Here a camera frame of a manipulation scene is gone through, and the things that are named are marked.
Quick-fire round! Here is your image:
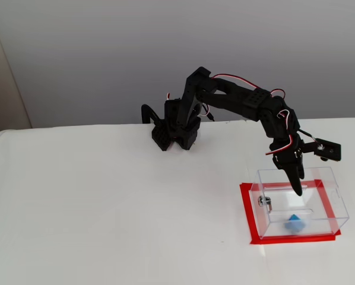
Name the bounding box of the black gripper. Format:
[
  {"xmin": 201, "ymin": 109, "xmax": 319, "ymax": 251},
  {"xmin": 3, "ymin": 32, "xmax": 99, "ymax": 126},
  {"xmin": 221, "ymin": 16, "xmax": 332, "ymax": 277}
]
[{"xmin": 267, "ymin": 132, "xmax": 306, "ymax": 197}]

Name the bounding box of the red tape frame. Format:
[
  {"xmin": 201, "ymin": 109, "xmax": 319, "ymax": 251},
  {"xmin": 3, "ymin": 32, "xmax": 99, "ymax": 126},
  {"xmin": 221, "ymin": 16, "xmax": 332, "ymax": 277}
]
[{"xmin": 239, "ymin": 179, "xmax": 343, "ymax": 245}]

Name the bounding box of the transparent plastic box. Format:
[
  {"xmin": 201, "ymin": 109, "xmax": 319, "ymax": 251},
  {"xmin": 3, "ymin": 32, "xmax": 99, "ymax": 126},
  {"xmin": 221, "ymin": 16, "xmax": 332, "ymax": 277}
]
[{"xmin": 248, "ymin": 166, "xmax": 351, "ymax": 240}]

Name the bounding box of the silver cylinder lock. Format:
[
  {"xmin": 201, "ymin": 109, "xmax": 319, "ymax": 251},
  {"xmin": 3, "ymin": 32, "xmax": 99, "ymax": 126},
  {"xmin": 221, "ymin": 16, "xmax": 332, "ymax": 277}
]
[{"xmin": 257, "ymin": 195, "xmax": 275, "ymax": 213}]

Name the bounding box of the black wrist camera board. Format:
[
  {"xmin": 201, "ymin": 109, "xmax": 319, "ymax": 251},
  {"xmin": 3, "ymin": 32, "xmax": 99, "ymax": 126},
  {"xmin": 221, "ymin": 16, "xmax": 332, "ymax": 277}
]
[{"xmin": 303, "ymin": 137, "xmax": 343, "ymax": 163}]

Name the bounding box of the blue lego brick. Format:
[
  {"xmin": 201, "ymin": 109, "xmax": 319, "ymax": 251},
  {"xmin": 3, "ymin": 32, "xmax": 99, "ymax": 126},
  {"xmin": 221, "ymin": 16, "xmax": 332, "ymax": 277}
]
[{"xmin": 284, "ymin": 214, "xmax": 308, "ymax": 236}]

